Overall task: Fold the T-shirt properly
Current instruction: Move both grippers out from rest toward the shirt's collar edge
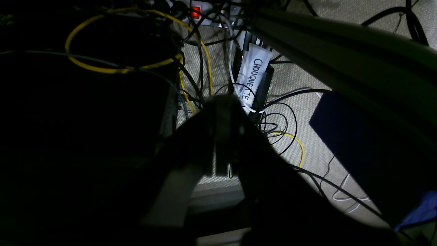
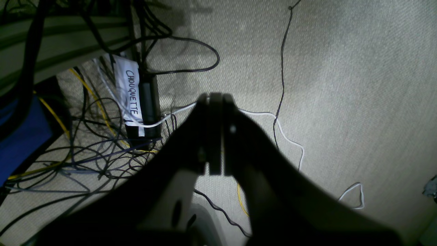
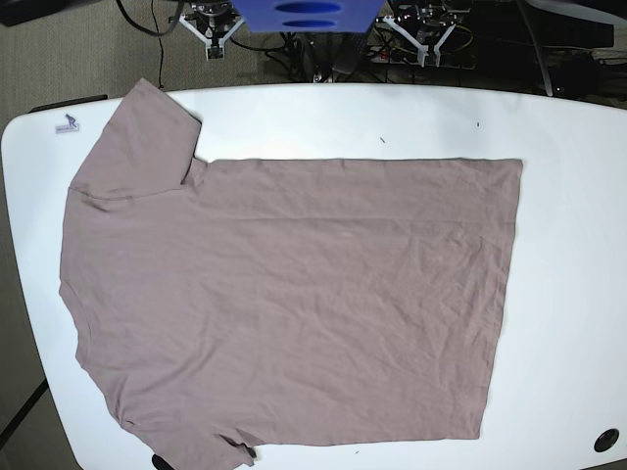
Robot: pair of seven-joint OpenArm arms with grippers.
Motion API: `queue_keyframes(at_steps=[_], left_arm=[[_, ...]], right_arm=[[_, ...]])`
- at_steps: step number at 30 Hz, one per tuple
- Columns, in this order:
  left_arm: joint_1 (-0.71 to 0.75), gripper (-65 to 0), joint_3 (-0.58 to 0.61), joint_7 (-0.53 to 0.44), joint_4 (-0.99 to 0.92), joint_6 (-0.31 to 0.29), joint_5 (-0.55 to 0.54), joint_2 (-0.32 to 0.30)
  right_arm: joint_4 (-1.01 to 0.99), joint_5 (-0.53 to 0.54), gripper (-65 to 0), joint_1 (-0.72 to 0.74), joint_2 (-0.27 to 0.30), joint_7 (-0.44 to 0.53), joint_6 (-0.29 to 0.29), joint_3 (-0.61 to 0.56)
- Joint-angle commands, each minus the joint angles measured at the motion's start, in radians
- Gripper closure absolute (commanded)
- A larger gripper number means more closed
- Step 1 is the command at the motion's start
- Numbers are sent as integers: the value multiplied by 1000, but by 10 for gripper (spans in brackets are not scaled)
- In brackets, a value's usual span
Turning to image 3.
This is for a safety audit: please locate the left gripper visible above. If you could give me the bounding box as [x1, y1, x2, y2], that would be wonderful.
[375, 3, 466, 64]

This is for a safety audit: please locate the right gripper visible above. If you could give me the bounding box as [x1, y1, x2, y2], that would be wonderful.
[178, 2, 245, 61]

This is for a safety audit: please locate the mauve T-shirt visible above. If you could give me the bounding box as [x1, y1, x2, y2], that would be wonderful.
[60, 80, 523, 469]

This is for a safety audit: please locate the black power strip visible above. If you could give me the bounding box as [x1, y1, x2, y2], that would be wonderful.
[366, 46, 477, 71]

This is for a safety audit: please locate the small white sticker label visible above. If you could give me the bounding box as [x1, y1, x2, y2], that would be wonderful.
[55, 114, 80, 134]

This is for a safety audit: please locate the black table grommet left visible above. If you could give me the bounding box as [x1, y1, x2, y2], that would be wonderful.
[151, 454, 174, 470]

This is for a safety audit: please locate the black table grommet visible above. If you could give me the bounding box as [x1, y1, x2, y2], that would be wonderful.
[151, 454, 174, 470]
[594, 428, 620, 453]

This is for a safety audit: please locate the black table grommet right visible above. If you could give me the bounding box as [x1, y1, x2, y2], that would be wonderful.
[594, 428, 620, 453]

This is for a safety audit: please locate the blue plastic mount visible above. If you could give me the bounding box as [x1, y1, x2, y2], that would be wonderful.
[231, 0, 384, 33]

